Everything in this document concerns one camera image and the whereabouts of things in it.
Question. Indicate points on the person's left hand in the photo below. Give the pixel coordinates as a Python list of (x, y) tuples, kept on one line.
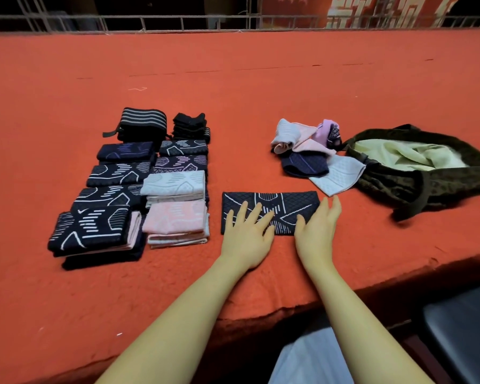
[(246, 240)]

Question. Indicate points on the person's right hand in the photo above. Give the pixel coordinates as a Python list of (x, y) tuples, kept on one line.
[(318, 240)]

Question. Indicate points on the single black white-patterned sock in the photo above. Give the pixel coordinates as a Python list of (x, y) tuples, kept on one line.
[(105, 197), (280, 208), (118, 173)]

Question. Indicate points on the single pale pink sock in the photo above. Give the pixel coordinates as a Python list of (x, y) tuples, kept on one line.
[(135, 232), (174, 217)]

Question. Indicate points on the single black purple-lined sock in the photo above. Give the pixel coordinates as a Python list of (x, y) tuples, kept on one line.
[(180, 164)]

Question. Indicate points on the single black grey-striped sock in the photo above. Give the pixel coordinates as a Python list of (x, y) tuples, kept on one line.
[(184, 147)]

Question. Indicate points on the single navy purple-cuffed sock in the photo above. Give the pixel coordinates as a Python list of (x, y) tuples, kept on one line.
[(104, 262)]

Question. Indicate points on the single navy blue-lined sock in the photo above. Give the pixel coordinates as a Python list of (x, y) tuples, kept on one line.
[(126, 152)]

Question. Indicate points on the single black white-lined sock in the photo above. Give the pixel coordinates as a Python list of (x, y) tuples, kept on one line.
[(88, 230)]

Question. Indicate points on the person's right forearm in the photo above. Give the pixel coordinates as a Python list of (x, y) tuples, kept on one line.
[(368, 336)]

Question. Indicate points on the person's left forearm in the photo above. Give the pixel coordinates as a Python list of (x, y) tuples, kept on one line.
[(168, 332)]

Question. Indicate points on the person's pale blue clothing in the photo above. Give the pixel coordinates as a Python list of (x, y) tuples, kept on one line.
[(312, 360)]

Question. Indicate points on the single navy striped sock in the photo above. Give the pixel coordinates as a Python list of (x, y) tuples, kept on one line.
[(304, 164)]

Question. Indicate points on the heap of dark patterned socks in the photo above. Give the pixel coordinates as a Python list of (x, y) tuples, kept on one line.
[(304, 133)]

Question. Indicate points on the dark grey seat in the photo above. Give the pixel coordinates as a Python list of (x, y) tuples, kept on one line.
[(464, 336)]

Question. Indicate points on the red banner with white print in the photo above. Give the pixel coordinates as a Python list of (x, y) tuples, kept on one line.
[(304, 8)]

